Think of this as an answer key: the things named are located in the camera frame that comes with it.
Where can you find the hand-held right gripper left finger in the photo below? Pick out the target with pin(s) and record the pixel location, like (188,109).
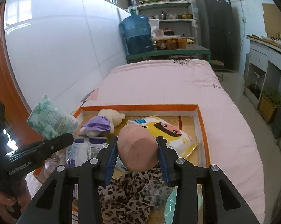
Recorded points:
(110,163)

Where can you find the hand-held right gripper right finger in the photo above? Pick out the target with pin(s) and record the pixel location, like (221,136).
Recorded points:
(164,168)

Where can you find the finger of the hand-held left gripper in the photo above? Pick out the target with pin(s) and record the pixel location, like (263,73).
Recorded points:
(56,143)

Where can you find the purple and white packet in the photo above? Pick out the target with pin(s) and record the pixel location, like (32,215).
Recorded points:
(84,149)

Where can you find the pink makeup sponge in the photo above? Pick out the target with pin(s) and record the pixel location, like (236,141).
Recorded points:
(138,149)

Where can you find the yellow cartoon wet wipes pack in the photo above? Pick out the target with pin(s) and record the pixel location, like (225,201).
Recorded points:
(175,135)

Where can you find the leopard print scrunchie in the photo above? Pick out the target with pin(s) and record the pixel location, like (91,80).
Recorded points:
(131,191)

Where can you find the green sponge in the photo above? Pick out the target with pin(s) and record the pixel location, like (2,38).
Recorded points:
(172,203)

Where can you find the orange rimmed cardboard box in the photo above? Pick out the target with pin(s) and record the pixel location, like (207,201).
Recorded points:
(202,142)

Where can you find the person's left hand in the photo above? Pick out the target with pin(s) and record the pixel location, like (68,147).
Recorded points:
(2,203)

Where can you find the round stool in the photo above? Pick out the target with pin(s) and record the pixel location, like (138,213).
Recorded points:
(217,62)

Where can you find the yellow planter box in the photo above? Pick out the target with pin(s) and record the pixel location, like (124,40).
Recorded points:
(268,109)

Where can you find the green table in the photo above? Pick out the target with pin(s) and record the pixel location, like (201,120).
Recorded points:
(177,49)

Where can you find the dark kettle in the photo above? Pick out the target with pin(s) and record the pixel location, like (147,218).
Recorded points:
(256,88)

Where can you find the jar of orange preserves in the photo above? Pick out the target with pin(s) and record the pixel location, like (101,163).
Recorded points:
(172,44)
(182,43)
(161,44)

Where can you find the dark planter box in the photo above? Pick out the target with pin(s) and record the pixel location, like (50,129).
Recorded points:
(280,123)

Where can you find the blue water jug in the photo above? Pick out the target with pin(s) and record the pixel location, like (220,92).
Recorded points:
(137,37)

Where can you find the pink lidded container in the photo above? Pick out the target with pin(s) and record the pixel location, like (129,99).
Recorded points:
(159,33)

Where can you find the grey kitchen counter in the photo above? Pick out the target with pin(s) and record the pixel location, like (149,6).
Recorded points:
(259,53)

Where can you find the dark refrigerator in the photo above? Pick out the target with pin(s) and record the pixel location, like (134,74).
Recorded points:
(215,28)

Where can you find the brass bowl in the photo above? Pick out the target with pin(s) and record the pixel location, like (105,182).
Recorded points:
(185,16)

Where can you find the white storage shelf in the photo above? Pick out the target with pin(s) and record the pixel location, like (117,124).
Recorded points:
(163,4)

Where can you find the brown wooden door frame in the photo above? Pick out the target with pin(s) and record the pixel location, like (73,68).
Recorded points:
(5,74)

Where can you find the cardboard wall panel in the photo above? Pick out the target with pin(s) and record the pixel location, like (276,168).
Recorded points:
(272,21)

